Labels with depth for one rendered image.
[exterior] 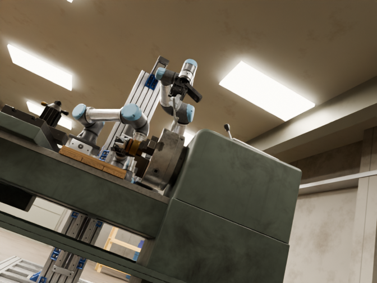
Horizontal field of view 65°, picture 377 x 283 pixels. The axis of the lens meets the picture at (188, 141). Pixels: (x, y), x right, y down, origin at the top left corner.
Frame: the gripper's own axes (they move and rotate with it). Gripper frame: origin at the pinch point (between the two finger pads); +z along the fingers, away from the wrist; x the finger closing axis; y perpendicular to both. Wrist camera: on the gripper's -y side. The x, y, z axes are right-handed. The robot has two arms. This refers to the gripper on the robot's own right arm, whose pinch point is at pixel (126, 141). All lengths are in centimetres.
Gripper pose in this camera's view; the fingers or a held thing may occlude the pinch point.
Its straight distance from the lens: 155.7
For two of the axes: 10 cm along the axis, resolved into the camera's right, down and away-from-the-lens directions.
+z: 2.3, -3.3, -9.1
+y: -9.2, -3.9, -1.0
